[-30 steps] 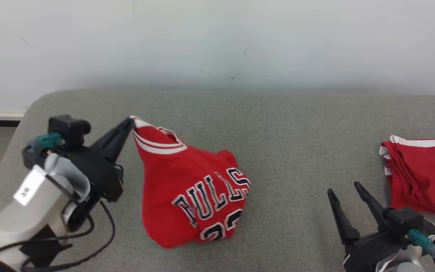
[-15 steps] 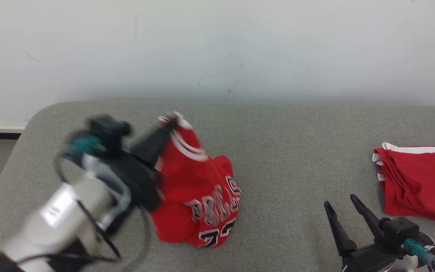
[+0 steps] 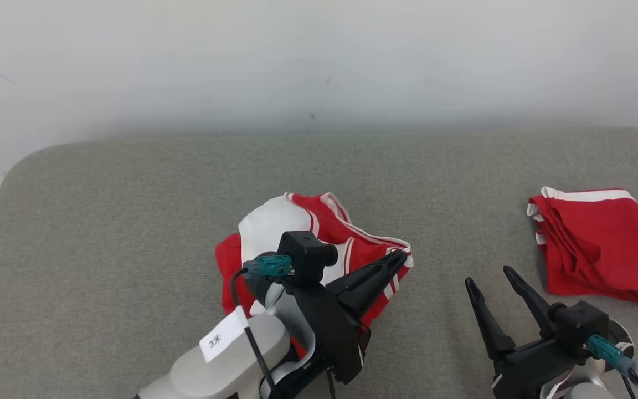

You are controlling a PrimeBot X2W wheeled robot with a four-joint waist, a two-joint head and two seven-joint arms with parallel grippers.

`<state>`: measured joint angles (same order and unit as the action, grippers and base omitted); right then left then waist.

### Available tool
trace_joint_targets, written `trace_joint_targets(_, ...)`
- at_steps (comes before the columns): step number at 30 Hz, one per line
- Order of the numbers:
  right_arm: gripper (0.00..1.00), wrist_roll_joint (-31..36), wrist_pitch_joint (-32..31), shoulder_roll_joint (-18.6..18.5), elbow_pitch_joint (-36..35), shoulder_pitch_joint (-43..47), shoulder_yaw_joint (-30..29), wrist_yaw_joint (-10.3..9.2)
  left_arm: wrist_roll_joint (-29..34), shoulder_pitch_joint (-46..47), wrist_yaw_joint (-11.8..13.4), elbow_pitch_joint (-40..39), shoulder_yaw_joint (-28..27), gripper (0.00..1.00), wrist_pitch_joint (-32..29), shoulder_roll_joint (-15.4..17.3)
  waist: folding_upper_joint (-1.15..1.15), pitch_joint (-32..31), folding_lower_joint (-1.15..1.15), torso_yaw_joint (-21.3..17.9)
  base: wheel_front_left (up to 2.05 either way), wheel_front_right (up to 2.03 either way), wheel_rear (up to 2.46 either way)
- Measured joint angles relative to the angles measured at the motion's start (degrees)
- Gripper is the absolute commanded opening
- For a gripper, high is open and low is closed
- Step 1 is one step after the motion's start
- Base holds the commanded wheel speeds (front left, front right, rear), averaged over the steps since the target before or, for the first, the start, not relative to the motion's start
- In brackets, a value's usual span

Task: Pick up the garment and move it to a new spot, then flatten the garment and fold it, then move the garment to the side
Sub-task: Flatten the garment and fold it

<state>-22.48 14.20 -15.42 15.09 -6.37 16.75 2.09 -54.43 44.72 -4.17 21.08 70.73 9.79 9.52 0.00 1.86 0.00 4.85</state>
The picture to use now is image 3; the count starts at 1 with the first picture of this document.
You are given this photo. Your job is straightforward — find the red shorts with white stripe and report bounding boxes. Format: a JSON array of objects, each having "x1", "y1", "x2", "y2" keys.
[{"x1": 527, "y1": 186, "x2": 638, "y2": 310}]

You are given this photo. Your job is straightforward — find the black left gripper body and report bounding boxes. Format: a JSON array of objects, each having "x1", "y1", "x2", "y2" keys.
[{"x1": 291, "y1": 283, "x2": 372, "y2": 386}]

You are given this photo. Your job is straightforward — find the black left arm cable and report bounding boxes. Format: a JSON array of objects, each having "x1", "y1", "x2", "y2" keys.
[{"x1": 229, "y1": 269, "x2": 276, "y2": 399}]

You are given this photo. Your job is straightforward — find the teal left camera connector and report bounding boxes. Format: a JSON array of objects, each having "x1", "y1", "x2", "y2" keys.
[{"x1": 241, "y1": 254, "x2": 293, "y2": 279}]

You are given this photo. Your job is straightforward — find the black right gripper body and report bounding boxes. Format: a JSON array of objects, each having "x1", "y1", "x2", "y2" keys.
[{"x1": 492, "y1": 338, "x2": 591, "y2": 399}]

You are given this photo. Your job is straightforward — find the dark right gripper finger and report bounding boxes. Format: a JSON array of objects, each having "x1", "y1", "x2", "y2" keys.
[
  {"x1": 465, "y1": 277, "x2": 516, "y2": 360},
  {"x1": 503, "y1": 266, "x2": 555, "y2": 339}
]

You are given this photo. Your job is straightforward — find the red Bulls basketball jersey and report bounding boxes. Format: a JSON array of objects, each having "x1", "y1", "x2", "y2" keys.
[{"x1": 215, "y1": 192, "x2": 414, "y2": 361}]

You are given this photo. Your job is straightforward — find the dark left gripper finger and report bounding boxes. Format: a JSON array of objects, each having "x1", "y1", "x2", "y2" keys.
[
  {"x1": 341, "y1": 260, "x2": 406, "y2": 321},
  {"x1": 327, "y1": 250, "x2": 408, "y2": 298}
]

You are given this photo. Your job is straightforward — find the teal camera connector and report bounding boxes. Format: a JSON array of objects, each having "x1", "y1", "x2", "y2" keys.
[
  {"x1": 586, "y1": 334, "x2": 638, "y2": 378},
  {"x1": 241, "y1": 254, "x2": 293, "y2": 279}
]

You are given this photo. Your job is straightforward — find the teal right camera connector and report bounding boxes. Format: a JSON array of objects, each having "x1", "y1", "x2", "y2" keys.
[{"x1": 586, "y1": 334, "x2": 638, "y2": 378}]

